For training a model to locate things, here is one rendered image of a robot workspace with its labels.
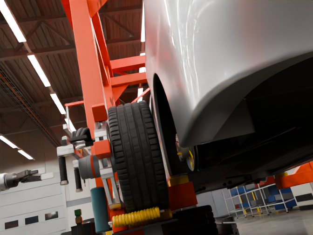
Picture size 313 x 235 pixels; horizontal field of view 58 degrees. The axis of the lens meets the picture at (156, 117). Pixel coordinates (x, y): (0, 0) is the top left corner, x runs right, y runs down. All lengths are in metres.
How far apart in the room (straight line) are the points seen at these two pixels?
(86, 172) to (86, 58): 1.13
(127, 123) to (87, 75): 1.02
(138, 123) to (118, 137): 0.13
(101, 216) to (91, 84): 1.08
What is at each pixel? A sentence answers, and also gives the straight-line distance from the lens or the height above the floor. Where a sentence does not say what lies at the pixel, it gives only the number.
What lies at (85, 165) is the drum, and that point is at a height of 0.85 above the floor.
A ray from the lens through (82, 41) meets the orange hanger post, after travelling 2.61.
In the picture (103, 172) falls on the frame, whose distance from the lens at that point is 1.47.
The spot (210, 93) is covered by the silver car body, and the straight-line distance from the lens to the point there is 0.84.
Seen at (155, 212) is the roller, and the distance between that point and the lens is 1.55.
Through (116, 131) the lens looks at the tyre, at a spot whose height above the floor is 0.93.
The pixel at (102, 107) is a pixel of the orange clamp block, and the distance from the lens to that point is 1.62.
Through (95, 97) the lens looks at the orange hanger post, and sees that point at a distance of 2.32.
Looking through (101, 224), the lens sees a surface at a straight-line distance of 1.80.
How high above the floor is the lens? 0.45
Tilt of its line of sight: 20 degrees up
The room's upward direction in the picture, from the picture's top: 13 degrees counter-clockwise
